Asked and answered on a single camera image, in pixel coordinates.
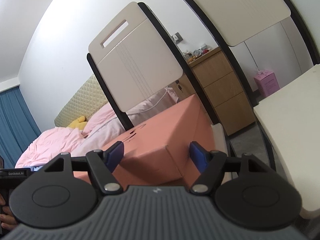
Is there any orange box lid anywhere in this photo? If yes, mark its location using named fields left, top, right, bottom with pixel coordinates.
left=72, top=93, right=217, bottom=188

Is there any person left hand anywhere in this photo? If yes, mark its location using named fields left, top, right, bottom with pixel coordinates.
left=0, top=194, right=17, bottom=231

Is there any pink bed sheet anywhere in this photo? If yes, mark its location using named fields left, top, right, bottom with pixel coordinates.
left=71, top=119, right=125, bottom=157

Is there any pink duvet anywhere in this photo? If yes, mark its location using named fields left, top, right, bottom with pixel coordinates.
left=15, top=127, right=85, bottom=168

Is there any yellow plush toy on bed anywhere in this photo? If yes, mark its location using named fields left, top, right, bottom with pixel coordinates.
left=67, top=116, right=87, bottom=131

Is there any blue curtain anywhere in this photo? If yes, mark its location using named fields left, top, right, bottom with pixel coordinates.
left=0, top=87, right=41, bottom=168

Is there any pink pillow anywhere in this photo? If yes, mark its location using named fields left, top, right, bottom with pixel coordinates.
left=82, top=87, right=179, bottom=137

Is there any beige quilted headboard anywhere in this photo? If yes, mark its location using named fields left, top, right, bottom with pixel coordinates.
left=54, top=75, right=108, bottom=127

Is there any wooden drawer cabinet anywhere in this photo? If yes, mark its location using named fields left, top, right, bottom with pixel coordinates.
left=189, top=47, right=255, bottom=135

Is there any right beige chair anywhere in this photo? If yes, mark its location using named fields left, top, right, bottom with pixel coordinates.
left=184, top=0, right=319, bottom=219

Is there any beige chair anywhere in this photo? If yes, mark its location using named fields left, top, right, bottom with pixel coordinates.
left=184, top=0, right=319, bottom=219
left=87, top=2, right=220, bottom=131

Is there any pink carton box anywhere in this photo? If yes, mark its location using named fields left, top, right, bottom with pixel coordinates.
left=254, top=70, right=280, bottom=98

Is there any left beige chair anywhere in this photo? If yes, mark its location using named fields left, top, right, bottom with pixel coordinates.
left=87, top=2, right=220, bottom=131

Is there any wall power socket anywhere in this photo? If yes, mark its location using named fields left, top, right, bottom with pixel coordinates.
left=171, top=32, right=183, bottom=44

